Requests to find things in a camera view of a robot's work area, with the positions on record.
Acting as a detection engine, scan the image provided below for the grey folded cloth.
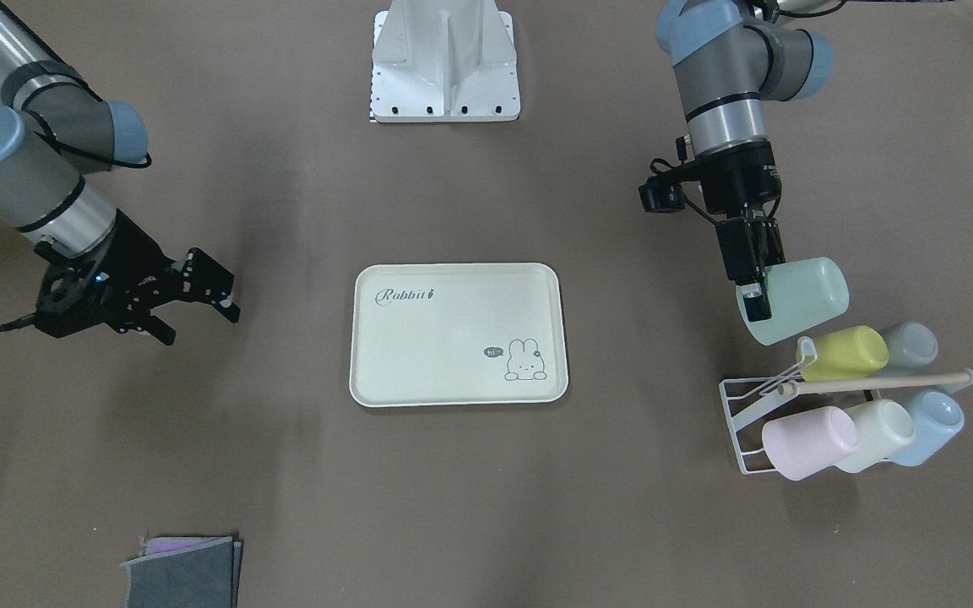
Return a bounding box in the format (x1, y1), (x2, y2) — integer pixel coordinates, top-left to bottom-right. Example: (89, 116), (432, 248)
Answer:
(121, 536), (242, 607)

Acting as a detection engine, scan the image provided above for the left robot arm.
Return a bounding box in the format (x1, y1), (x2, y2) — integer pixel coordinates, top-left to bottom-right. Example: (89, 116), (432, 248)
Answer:
(639, 1), (834, 322)

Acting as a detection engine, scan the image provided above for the cream cup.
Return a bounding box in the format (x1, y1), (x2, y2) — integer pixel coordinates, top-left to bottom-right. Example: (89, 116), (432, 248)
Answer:
(834, 398), (916, 474)

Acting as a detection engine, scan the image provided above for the cream rabbit tray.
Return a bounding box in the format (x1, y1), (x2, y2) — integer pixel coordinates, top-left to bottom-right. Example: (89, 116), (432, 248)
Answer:
(349, 263), (570, 408)

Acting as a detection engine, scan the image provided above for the pink cup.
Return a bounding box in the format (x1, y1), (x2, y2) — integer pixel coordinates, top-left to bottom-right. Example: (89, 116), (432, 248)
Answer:
(761, 405), (860, 481)

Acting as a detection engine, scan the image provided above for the blue cup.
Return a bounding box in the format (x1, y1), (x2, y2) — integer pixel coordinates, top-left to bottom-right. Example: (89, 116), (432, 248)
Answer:
(887, 388), (965, 467)

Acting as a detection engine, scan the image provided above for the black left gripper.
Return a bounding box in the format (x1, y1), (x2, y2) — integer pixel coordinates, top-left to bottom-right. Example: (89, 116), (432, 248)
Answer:
(693, 141), (786, 323)

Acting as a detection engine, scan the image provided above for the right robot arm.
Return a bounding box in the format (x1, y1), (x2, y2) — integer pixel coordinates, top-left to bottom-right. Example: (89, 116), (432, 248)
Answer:
(0, 3), (241, 345)

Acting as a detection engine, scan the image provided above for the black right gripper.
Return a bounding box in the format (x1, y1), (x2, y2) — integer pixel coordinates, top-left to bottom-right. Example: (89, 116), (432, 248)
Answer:
(35, 211), (241, 346)

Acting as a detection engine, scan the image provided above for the white wire cup rack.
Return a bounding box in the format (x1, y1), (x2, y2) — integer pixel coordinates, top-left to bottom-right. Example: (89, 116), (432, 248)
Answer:
(719, 336), (973, 475)

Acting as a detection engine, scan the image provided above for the yellow cup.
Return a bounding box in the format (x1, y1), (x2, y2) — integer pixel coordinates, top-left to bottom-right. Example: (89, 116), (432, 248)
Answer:
(800, 326), (889, 383)

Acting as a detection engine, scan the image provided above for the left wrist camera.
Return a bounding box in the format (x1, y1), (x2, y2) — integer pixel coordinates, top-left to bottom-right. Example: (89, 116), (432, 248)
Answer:
(638, 176), (690, 213)

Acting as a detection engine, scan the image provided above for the grey cup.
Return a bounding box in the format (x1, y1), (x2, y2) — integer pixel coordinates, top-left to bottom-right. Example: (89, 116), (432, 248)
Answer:
(878, 322), (939, 374)

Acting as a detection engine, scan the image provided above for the green cup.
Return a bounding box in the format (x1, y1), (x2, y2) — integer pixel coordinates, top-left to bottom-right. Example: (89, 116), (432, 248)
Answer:
(735, 257), (850, 346)

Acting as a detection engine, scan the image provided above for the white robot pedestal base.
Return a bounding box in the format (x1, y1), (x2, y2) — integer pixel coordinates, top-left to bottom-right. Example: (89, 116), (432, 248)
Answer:
(368, 1), (521, 124)

